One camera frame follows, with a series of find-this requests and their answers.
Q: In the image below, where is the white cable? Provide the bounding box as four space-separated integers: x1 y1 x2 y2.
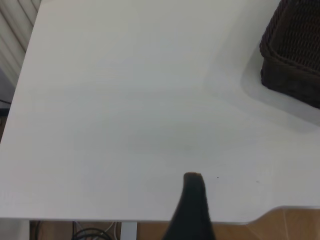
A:
103 221 118 236

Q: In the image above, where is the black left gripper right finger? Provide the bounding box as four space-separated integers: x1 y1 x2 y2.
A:
196 172 217 240

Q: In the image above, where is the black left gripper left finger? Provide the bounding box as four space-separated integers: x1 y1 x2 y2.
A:
162 171 201 240

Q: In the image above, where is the black cable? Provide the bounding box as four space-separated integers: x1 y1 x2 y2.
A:
73 226 113 240

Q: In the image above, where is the dark brown wicker basket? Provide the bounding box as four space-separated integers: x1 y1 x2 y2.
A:
259 0 320 109

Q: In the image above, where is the white pleated curtain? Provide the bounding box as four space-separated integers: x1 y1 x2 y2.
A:
0 0 42 70

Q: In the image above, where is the white table leg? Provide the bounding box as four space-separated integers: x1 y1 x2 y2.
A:
121 221 139 240

